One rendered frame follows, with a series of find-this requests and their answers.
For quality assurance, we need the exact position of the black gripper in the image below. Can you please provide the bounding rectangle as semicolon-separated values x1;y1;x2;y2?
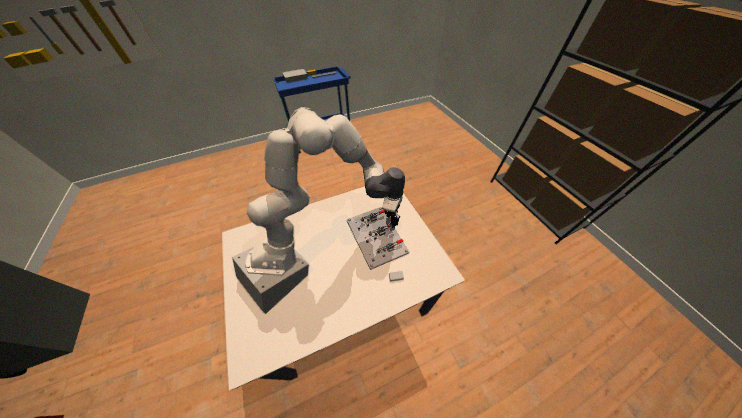
385;204;400;231

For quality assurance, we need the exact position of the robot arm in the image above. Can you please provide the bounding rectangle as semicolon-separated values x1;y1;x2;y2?
246;107;405;276

